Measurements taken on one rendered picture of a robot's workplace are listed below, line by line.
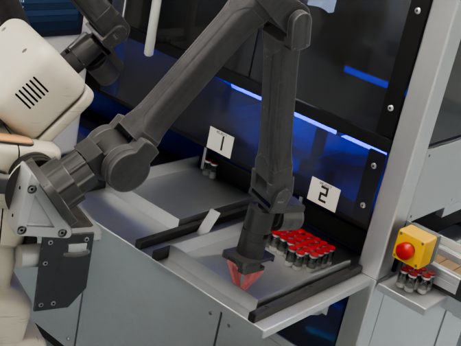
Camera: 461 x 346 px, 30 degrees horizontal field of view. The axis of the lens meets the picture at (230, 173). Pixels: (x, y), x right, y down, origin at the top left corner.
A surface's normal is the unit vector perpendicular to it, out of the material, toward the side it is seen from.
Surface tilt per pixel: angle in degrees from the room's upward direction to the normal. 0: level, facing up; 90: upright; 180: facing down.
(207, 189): 0
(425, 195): 90
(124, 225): 0
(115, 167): 96
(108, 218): 0
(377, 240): 90
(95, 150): 38
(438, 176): 90
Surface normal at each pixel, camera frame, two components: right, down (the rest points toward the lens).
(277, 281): 0.19, -0.91
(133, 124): -0.53, -0.42
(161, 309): -0.65, 0.17
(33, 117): 0.49, 0.42
